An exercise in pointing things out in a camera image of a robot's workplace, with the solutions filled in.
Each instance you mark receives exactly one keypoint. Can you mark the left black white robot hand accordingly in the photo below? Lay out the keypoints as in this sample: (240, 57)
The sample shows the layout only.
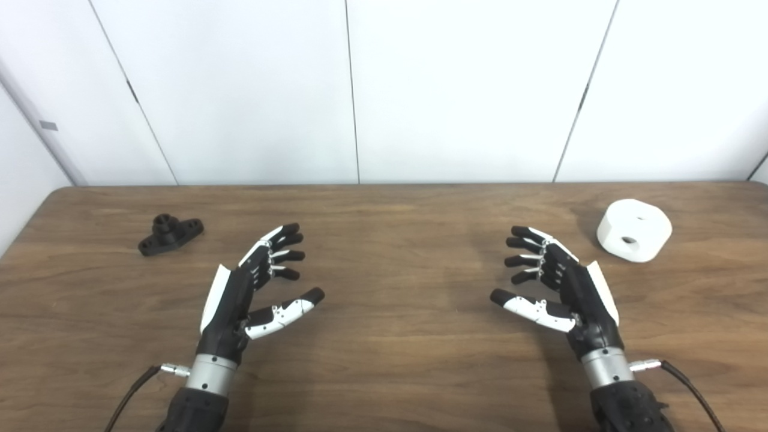
(225, 312)

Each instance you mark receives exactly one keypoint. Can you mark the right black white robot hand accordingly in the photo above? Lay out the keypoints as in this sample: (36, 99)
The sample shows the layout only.
(591, 312)

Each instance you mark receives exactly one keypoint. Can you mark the black flanged holder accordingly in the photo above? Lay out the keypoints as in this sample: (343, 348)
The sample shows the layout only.
(168, 235)

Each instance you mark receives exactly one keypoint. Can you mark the round white plastic piece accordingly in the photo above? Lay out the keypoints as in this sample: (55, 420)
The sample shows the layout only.
(642, 231)

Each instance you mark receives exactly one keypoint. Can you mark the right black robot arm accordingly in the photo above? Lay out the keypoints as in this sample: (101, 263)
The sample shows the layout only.
(627, 411)

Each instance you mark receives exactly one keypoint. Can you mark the small grey wall label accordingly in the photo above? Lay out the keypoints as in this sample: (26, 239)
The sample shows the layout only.
(48, 125)

